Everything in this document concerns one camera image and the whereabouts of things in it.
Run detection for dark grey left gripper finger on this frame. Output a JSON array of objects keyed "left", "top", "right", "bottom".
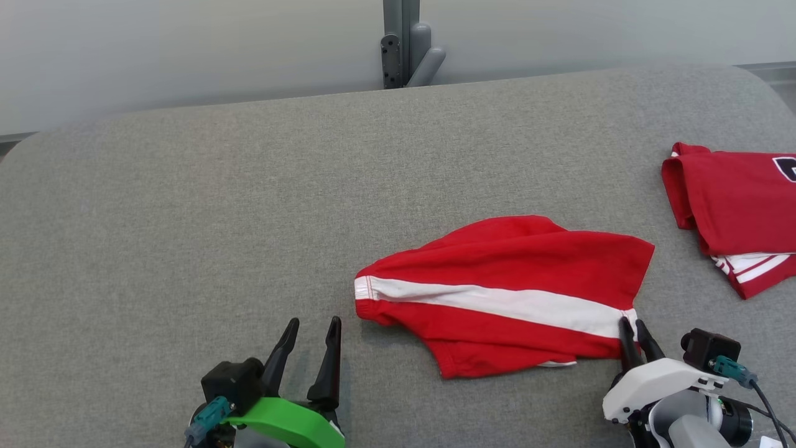
[
  {"left": 306, "top": 315, "right": 343, "bottom": 409},
  {"left": 261, "top": 317, "right": 301, "bottom": 400}
]

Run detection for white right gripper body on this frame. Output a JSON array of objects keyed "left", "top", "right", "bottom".
[{"left": 601, "top": 358, "right": 713, "bottom": 426}]

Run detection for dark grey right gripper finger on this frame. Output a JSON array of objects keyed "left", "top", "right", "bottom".
[
  {"left": 634, "top": 319, "right": 667, "bottom": 365},
  {"left": 617, "top": 315, "right": 646, "bottom": 374}
]

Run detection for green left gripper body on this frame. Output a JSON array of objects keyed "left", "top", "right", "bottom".
[{"left": 225, "top": 396, "right": 346, "bottom": 448}]

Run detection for red shorts with white stripe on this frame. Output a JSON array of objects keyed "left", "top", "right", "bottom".
[{"left": 353, "top": 214, "right": 656, "bottom": 381}]

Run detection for red basketball jersey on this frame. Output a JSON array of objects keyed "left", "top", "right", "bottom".
[{"left": 660, "top": 141, "right": 796, "bottom": 301}]

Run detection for left camera cable, teal plug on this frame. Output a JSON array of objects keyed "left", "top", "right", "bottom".
[{"left": 183, "top": 395, "right": 237, "bottom": 448}]

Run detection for grey metal partition post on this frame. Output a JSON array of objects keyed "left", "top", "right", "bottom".
[{"left": 380, "top": 0, "right": 448, "bottom": 90}]

